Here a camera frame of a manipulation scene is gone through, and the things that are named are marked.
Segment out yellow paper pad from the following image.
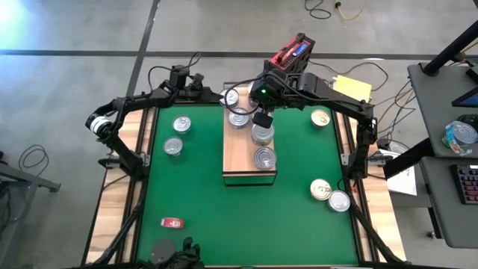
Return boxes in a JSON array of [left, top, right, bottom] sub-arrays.
[[331, 74, 373, 102]]

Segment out black floor cable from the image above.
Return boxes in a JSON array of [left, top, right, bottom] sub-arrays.
[[303, 0, 332, 20]]

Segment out white green-label can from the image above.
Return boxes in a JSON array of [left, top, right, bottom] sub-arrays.
[[251, 123, 276, 143]]

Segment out black desk beam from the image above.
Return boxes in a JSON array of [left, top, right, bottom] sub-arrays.
[[382, 137, 436, 180]]

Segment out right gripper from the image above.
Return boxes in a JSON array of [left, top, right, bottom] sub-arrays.
[[249, 70, 299, 130]]

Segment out black metal table frame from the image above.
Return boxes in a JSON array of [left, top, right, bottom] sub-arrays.
[[80, 89, 412, 269]]

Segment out white blue-label can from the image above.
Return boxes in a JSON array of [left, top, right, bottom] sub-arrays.
[[228, 107, 250, 130]]

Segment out wooden shelf black metal frame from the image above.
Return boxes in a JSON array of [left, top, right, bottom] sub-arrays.
[[223, 81, 278, 187]]

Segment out red black power station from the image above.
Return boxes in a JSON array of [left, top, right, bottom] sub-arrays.
[[267, 32, 317, 75]]

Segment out grey metal stand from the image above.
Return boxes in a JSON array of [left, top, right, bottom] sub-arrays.
[[0, 151, 62, 269]]

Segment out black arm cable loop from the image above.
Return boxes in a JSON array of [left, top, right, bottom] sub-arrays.
[[147, 52, 202, 93], [223, 76, 264, 117]]

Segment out white paper sheet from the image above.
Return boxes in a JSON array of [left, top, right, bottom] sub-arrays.
[[376, 149, 418, 197]]

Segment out blue red-stripe can gold lid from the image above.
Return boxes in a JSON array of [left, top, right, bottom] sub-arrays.
[[310, 108, 332, 129], [309, 178, 333, 202]]

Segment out black headphones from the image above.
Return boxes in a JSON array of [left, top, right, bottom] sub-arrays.
[[458, 114, 478, 128]]

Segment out red white-label can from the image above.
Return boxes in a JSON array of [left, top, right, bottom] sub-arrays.
[[160, 217, 185, 229], [253, 146, 278, 170]]

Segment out yellow cable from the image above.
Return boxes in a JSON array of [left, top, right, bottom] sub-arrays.
[[335, 1, 366, 22]]

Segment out teal can silver lid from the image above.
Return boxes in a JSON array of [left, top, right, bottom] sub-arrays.
[[172, 114, 193, 135]]

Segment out blue fish-print can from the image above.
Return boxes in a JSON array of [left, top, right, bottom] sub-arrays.
[[219, 88, 240, 109]]

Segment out black keyboard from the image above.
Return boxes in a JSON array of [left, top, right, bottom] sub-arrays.
[[450, 164, 478, 205]]

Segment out black cable bundle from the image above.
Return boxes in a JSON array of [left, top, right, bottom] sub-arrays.
[[369, 80, 418, 150]]

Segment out coiled black cable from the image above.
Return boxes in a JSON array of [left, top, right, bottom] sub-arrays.
[[17, 144, 50, 173]]

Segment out green table mat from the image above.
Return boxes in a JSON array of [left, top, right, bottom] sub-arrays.
[[135, 102, 360, 266]]

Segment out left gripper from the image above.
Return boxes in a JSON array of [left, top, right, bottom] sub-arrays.
[[160, 65, 225, 105]]

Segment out black tablet screen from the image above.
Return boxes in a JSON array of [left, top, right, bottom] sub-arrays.
[[450, 85, 478, 109]]

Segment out black power cable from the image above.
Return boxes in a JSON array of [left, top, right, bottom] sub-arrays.
[[308, 59, 390, 93]]

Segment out grey desk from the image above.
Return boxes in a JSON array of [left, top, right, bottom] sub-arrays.
[[406, 62, 478, 158], [420, 155, 478, 250]]

